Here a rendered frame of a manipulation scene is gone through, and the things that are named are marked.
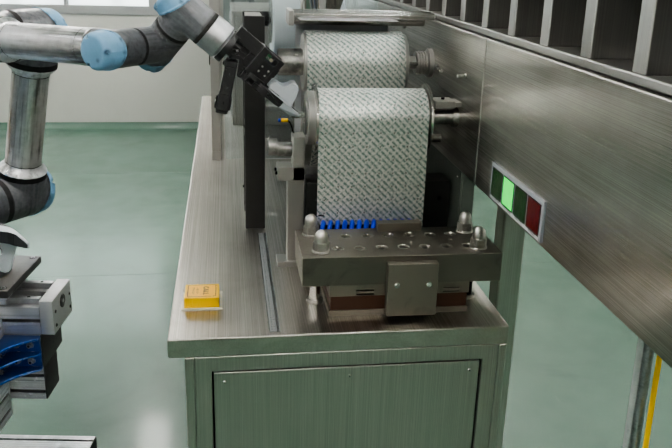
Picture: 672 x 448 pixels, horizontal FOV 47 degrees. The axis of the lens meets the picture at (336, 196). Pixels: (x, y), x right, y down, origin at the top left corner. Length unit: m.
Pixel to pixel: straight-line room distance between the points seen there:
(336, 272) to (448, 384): 0.32
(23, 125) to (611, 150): 1.38
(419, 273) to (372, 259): 0.10
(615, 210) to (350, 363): 0.66
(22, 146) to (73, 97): 5.37
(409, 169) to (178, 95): 5.69
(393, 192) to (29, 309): 0.93
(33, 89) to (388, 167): 0.86
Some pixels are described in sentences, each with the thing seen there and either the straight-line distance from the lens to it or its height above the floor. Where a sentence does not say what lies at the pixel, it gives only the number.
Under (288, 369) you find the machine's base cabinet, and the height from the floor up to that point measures 0.82.
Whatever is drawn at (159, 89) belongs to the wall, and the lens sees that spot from 7.25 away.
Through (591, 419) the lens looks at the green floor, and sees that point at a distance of 3.06.
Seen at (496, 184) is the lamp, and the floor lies 1.18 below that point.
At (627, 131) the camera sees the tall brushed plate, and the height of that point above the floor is 1.38.
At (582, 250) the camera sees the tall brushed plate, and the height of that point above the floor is 1.19.
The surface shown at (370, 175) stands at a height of 1.14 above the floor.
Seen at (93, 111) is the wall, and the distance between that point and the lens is 7.36.
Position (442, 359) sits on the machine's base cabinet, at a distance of 1.57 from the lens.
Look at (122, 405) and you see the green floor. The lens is 3.00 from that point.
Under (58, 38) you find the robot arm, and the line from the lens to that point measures 1.64.
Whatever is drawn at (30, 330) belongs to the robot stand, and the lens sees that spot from 2.04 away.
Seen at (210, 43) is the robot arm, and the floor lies 1.41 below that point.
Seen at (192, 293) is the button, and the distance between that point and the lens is 1.60.
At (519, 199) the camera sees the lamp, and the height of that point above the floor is 1.19.
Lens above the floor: 1.59
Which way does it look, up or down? 18 degrees down
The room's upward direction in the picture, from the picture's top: 2 degrees clockwise
